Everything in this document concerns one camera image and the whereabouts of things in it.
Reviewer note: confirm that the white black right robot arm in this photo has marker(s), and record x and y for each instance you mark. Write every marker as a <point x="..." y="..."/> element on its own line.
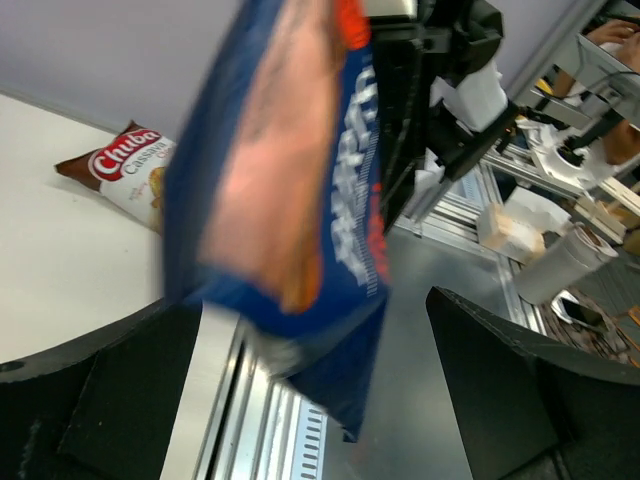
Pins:
<point x="441" y="105"/>

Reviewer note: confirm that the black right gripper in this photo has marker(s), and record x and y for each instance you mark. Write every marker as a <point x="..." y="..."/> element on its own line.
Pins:
<point x="441" y="104"/>

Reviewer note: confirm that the white cardboard box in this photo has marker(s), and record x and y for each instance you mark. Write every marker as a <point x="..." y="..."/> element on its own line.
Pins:
<point x="516" y="228"/>

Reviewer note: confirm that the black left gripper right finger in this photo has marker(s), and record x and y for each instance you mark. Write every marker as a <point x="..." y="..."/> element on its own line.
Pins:
<point x="530" y="407"/>

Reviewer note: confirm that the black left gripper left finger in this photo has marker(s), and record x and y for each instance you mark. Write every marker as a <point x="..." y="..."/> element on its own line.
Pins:
<point x="102" y="405"/>

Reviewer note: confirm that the smartphone on floor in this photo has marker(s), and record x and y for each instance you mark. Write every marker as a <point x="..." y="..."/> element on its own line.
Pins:
<point x="569" y="309"/>

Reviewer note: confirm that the white paper roll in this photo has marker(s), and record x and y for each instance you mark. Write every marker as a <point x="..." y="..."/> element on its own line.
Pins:
<point x="569" y="259"/>

